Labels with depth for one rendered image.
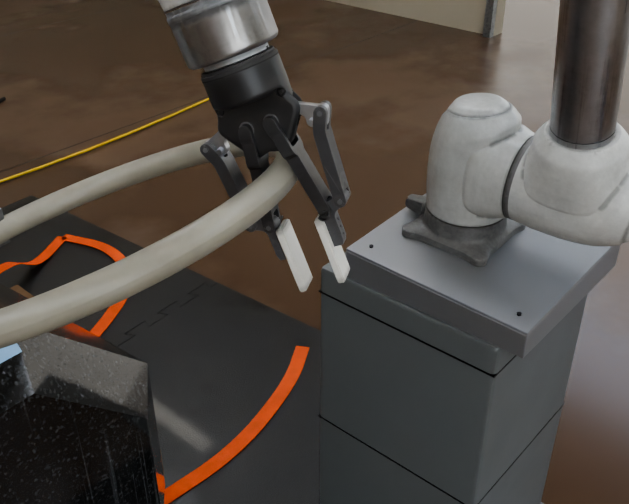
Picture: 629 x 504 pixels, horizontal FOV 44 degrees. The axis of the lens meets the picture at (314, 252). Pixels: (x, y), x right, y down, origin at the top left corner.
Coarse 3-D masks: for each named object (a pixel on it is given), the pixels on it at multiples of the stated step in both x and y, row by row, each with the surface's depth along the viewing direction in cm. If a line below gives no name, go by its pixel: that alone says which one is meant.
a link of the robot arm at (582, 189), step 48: (576, 0) 105; (624, 0) 104; (576, 48) 110; (624, 48) 110; (576, 96) 115; (528, 144) 133; (576, 144) 120; (624, 144) 122; (528, 192) 129; (576, 192) 123; (624, 192) 122; (576, 240) 130; (624, 240) 127
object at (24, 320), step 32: (160, 160) 102; (192, 160) 100; (64, 192) 102; (96, 192) 103; (256, 192) 68; (0, 224) 98; (32, 224) 101; (192, 224) 64; (224, 224) 65; (128, 256) 62; (160, 256) 62; (192, 256) 63; (64, 288) 60; (96, 288) 60; (128, 288) 61; (0, 320) 60; (32, 320) 60; (64, 320) 60
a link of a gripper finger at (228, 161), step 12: (204, 144) 74; (204, 156) 75; (216, 156) 74; (228, 156) 76; (216, 168) 75; (228, 168) 75; (228, 180) 75; (240, 180) 77; (228, 192) 76; (252, 228) 77
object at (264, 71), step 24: (216, 72) 69; (240, 72) 68; (264, 72) 69; (216, 96) 70; (240, 96) 69; (264, 96) 69; (288, 96) 71; (240, 120) 72; (288, 120) 71; (240, 144) 74; (264, 144) 73
